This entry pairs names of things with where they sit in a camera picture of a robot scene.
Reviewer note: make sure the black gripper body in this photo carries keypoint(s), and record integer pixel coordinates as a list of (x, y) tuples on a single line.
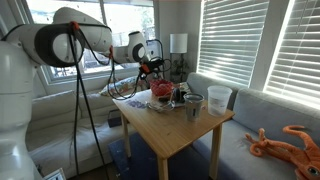
[(159, 64)]

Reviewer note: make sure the red woven basket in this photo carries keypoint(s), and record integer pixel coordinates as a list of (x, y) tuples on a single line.
[(161, 87)]

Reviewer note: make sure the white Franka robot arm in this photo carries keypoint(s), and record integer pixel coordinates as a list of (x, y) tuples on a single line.
[(20, 83)]

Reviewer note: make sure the grey corner sofa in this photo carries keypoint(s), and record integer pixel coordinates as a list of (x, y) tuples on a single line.
[(266, 116)]

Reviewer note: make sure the white shade floor lamp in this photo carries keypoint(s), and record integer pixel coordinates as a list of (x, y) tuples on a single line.
[(178, 42)]

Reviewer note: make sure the black headphones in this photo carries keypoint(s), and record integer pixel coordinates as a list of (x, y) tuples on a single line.
[(179, 95)]

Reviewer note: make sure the floral light pillow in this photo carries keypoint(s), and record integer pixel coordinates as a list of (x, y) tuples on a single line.
[(121, 86)]

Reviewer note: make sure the metal tumbler with lid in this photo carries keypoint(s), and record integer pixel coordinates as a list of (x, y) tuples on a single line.
[(194, 108)]

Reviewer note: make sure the large bare glass window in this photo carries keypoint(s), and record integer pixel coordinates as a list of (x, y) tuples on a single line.
[(123, 16)]

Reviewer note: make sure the wooden square table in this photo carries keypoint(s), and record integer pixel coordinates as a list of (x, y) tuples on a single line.
[(166, 126)]

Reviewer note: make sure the clear plastic container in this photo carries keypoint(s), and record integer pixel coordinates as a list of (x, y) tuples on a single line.
[(218, 101)]

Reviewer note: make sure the white window blinds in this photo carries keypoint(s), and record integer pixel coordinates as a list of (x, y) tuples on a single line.
[(230, 36), (300, 50)]

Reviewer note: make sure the dark floor rug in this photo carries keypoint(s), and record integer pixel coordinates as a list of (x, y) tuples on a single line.
[(143, 160)]

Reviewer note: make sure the white sofa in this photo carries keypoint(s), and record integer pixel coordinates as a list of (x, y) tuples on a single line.
[(60, 133)]

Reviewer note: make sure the orange plush squid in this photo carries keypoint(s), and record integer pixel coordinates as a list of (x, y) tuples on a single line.
[(293, 155)]

